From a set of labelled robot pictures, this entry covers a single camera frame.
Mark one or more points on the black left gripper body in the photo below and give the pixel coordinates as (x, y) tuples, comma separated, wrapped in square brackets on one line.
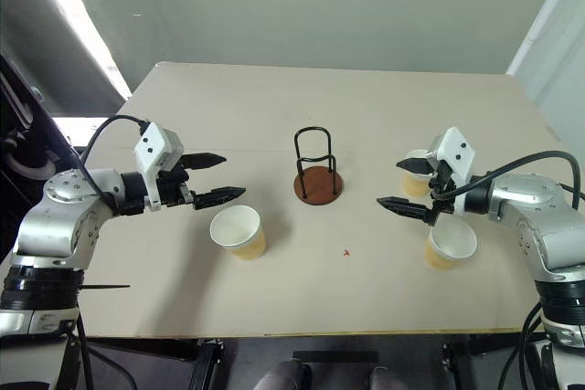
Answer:
[(173, 186)]

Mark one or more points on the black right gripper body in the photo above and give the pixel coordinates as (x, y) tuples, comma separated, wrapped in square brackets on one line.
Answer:
[(440, 182)]

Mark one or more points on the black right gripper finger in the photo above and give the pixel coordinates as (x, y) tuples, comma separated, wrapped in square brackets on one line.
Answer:
[(416, 166), (407, 209)]

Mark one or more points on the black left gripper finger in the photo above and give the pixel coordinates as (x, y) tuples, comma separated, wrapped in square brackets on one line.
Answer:
[(217, 196), (203, 161)]

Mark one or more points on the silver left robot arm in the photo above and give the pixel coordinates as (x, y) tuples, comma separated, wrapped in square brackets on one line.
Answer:
[(55, 225)]

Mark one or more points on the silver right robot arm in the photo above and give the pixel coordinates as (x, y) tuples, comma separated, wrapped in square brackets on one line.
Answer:
[(535, 212)]

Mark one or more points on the yellow paper cup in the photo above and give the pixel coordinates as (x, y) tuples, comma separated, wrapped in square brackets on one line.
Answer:
[(237, 230), (452, 241), (412, 185)]

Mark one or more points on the black bar under table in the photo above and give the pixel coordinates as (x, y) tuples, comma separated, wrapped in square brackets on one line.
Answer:
[(336, 356)]

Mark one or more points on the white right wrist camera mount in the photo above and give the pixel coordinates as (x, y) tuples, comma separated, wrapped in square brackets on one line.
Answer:
[(459, 150)]

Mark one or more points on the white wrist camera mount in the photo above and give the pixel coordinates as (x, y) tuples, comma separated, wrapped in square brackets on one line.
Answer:
[(150, 145), (459, 150)]

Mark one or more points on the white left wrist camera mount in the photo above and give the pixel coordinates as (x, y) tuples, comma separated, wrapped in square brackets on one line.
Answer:
[(150, 145)]

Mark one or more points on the black table leg frame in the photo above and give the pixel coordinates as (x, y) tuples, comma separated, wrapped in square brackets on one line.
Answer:
[(457, 358), (212, 362)]

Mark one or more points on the black machine frame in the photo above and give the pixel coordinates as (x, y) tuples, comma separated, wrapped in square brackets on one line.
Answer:
[(23, 134)]

